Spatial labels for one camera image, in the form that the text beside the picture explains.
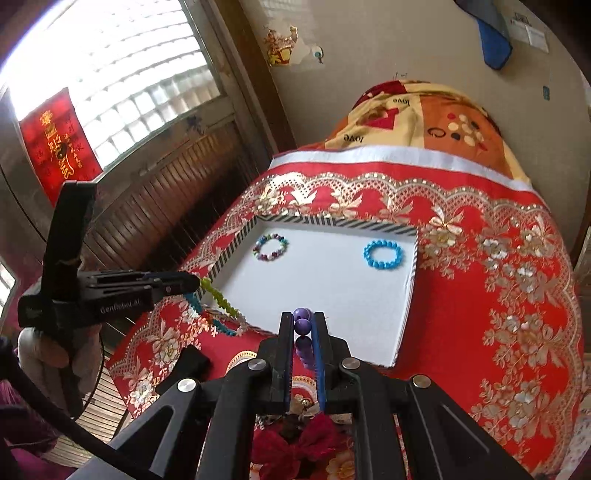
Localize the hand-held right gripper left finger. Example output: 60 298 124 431
106 312 296 480

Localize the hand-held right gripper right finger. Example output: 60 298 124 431
312 312 533 480

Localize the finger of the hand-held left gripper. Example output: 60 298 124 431
142 271 202 284
154 282 202 302

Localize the green and teal bead bracelet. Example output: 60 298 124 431
186 276 251 339

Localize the purple bead bracelet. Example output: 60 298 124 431
292 307 320 370

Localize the white tray with striped rim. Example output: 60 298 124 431
198 213 422 369

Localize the red hair bow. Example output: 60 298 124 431
252 412 343 480

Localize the person's left hand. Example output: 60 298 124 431
17 320 103 416

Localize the wooden slatted panel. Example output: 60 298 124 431
82 115 279 274

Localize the red floral tablecloth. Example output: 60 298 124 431
105 147 586 480

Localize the purple garment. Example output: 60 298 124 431
0 401 63 480

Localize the window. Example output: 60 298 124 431
0 0 232 172

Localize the orange printed blanket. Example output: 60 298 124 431
323 79 537 192

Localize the blue hanging cloth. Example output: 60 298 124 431
454 0 515 71

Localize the small multicolour bead bracelet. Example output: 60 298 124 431
252 233 290 262

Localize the blue bead bracelet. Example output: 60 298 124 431
362 239 406 271

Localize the black cable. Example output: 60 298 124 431
0 339 155 478

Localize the red wall hanging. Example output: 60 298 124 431
18 87 105 208

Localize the red and gold wall sticker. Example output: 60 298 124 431
262 25 301 68

